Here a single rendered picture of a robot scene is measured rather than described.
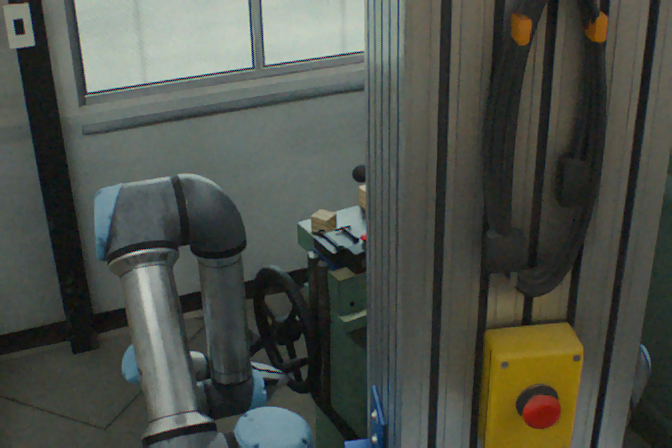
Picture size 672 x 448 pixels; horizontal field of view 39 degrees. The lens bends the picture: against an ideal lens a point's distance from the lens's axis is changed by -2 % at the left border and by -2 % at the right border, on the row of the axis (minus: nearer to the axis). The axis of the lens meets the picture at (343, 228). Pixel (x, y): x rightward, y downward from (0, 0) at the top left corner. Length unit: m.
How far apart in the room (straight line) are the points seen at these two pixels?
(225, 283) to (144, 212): 0.20
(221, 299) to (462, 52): 0.93
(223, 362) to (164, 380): 0.26
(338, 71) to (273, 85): 0.25
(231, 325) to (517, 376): 0.84
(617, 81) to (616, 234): 0.15
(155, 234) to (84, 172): 1.78
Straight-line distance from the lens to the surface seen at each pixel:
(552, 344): 0.92
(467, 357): 0.96
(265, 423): 1.47
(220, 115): 3.31
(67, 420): 3.24
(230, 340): 1.69
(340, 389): 2.37
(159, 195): 1.53
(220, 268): 1.61
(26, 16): 2.99
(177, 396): 1.47
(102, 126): 3.22
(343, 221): 2.31
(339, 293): 1.98
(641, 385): 1.68
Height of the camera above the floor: 2.00
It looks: 29 degrees down
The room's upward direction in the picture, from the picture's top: 1 degrees counter-clockwise
